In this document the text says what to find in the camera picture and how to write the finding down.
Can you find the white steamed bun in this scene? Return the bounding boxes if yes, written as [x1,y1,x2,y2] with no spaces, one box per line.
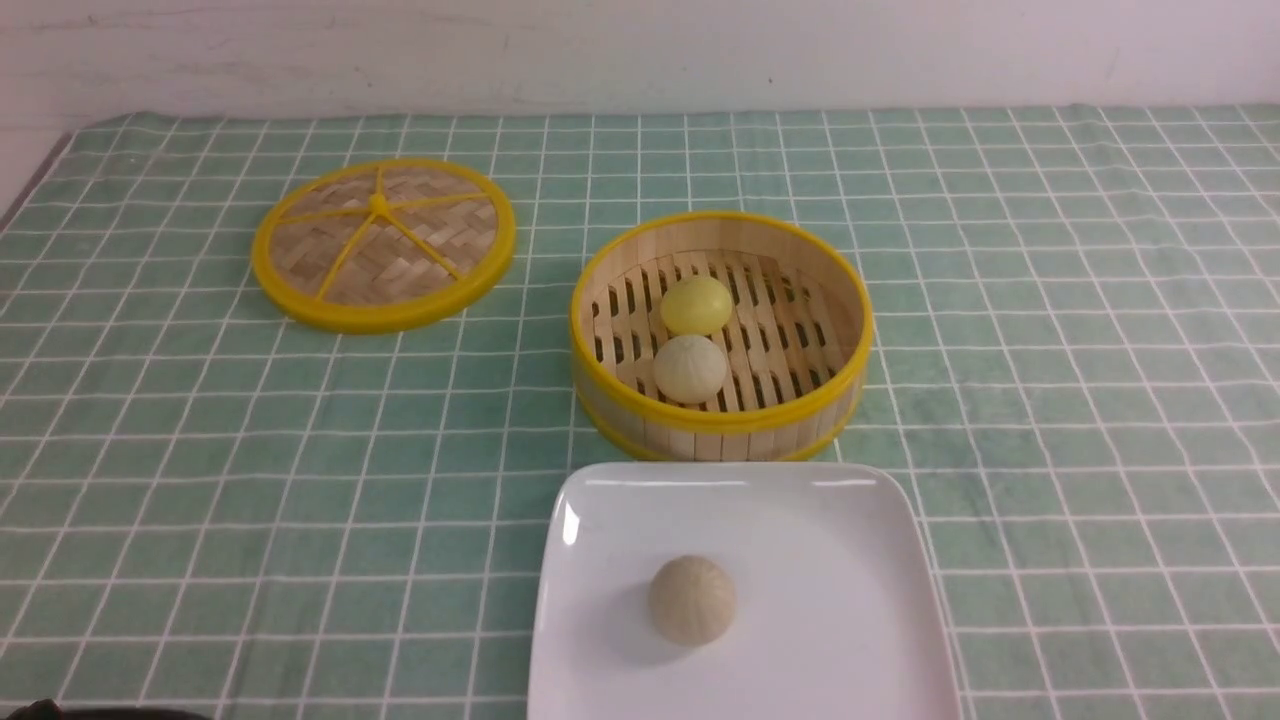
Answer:
[652,334,730,405]

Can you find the yellow steamed bun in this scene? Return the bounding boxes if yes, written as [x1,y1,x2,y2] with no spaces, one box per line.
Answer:
[659,275,735,336]

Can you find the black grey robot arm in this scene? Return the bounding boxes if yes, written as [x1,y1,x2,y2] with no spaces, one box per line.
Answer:
[5,700,209,720]

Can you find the beige steamed bun on plate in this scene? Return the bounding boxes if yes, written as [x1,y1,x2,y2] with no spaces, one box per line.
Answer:
[646,555,737,648]

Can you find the white square plate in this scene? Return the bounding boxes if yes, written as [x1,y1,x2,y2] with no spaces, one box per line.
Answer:
[526,462,963,719]

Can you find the bamboo steamer basket yellow rim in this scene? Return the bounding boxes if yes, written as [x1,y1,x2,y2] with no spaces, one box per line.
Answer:
[568,211,876,462]

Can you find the bamboo steamer lid yellow rim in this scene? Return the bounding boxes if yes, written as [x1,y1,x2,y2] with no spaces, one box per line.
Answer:
[250,158,517,334]

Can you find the green checkered tablecloth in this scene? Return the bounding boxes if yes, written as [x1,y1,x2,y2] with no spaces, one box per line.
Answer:
[1,105,1279,719]

